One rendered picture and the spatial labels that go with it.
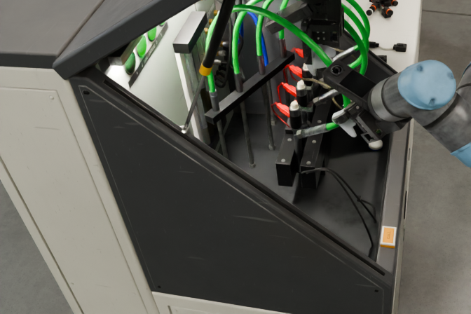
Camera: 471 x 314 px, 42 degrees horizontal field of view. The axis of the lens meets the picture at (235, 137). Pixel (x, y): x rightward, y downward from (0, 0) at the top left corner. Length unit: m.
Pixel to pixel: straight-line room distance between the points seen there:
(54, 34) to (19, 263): 1.85
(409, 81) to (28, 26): 0.70
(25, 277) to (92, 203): 1.49
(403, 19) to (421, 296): 1.05
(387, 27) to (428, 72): 1.04
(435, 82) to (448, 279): 1.63
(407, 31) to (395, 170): 0.58
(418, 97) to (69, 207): 0.81
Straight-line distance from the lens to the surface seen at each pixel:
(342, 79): 1.15
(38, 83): 1.19
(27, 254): 2.93
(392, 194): 1.50
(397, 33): 1.98
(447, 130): 1.01
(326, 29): 1.29
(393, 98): 1.02
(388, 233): 1.41
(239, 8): 1.28
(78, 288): 1.71
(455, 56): 3.62
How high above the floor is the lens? 2.05
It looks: 41 degrees down
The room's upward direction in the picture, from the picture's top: 10 degrees counter-clockwise
